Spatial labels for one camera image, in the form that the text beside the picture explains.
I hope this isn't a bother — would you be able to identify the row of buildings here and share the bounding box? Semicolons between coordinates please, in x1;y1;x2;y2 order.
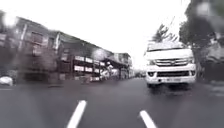
0;10;136;84

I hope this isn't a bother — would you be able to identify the white vehicle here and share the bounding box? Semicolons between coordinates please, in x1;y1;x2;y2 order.
0;75;14;88

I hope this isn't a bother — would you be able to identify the white van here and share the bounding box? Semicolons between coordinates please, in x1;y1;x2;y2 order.
144;41;198;89

